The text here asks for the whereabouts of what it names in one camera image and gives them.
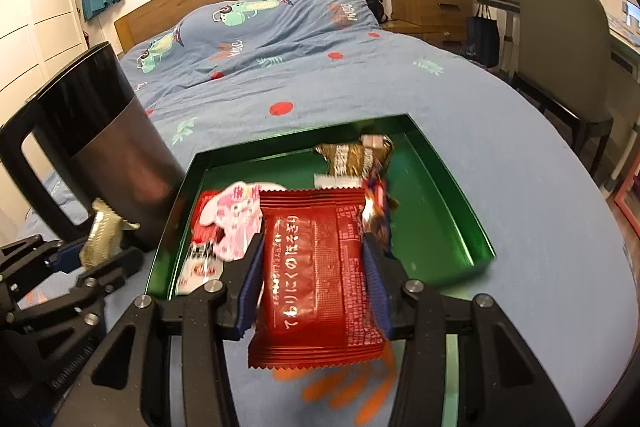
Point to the blue printed blanket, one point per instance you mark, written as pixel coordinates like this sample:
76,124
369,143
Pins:
525,182

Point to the dark red square snack packet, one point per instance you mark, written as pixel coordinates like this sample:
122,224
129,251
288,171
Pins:
310,267

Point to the small green candy packet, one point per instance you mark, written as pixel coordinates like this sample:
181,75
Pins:
105,232

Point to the pink cartoon snack packet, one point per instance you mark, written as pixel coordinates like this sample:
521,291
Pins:
235,217

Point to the dark shopping bag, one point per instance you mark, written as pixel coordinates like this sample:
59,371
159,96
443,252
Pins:
482,39

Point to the beige chair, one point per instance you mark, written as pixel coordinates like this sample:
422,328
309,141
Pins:
560,42

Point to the white wardrobe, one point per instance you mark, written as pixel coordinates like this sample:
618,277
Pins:
35,22

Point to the brown snack packet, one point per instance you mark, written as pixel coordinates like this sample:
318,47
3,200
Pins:
350,159

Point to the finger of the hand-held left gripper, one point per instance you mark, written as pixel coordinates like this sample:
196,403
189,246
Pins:
120,264
70,257

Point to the wooden dresser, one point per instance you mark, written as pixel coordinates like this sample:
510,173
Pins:
425,2

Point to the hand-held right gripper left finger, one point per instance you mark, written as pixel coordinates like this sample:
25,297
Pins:
252,282

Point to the green tray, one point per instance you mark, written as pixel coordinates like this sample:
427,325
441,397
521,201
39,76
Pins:
435,227

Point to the small brown candy packet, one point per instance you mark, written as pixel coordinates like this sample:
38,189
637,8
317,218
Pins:
376,142

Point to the red and white snack packet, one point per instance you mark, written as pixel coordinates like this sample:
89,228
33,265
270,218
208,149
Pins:
197,267

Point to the black kettle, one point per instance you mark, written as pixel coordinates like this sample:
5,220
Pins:
115,147

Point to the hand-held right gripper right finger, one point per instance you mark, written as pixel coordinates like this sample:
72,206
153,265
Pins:
377,287

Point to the desk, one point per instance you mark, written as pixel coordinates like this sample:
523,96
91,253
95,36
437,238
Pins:
625,47

